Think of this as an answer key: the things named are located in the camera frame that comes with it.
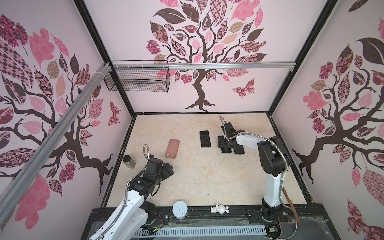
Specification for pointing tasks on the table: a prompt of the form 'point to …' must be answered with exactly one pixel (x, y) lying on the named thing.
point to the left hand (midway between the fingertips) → (167, 172)
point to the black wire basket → (139, 80)
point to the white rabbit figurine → (220, 208)
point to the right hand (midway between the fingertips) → (224, 142)
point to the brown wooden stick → (292, 207)
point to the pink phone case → (172, 148)
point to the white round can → (180, 210)
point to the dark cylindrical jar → (129, 161)
